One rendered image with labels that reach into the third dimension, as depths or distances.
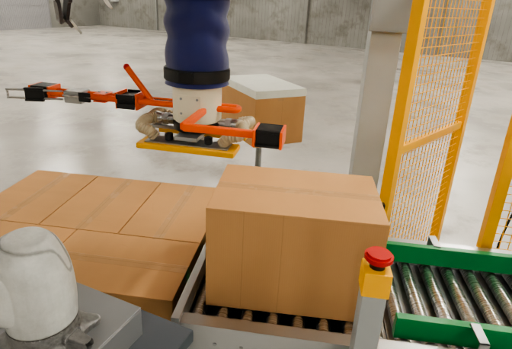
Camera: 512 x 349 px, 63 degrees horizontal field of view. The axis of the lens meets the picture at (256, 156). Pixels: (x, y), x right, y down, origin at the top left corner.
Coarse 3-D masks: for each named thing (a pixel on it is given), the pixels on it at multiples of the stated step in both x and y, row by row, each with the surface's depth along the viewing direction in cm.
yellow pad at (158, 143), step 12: (168, 132) 143; (144, 144) 140; (156, 144) 140; (168, 144) 140; (180, 144) 139; (192, 144) 140; (204, 144) 141; (216, 144) 141; (216, 156) 137; (228, 156) 136
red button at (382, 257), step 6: (378, 246) 104; (366, 252) 103; (372, 252) 102; (378, 252) 102; (384, 252) 102; (390, 252) 102; (366, 258) 101; (372, 258) 100; (378, 258) 99; (384, 258) 100; (390, 258) 100; (372, 264) 101; (378, 264) 99; (384, 264) 99; (390, 264) 100; (378, 270) 101
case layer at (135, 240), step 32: (32, 192) 231; (64, 192) 233; (96, 192) 235; (128, 192) 236; (160, 192) 238; (192, 192) 240; (0, 224) 199; (32, 224) 200; (64, 224) 201; (96, 224) 203; (128, 224) 204; (160, 224) 205; (192, 224) 207; (96, 256) 178; (128, 256) 179; (160, 256) 180; (192, 256) 181; (96, 288) 159; (128, 288) 160; (160, 288) 161
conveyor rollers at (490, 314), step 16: (400, 272) 180; (432, 272) 178; (448, 272) 178; (464, 272) 180; (480, 272) 185; (416, 288) 167; (432, 288) 168; (448, 288) 172; (480, 288) 169; (496, 288) 170; (416, 304) 158; (432, 304) 163; (464, 304) 159; (480, 304) 162; (272, 320) 147; (304, 320) 149; (320, 320) 148; (464, 320) 154; (496, 320) 152
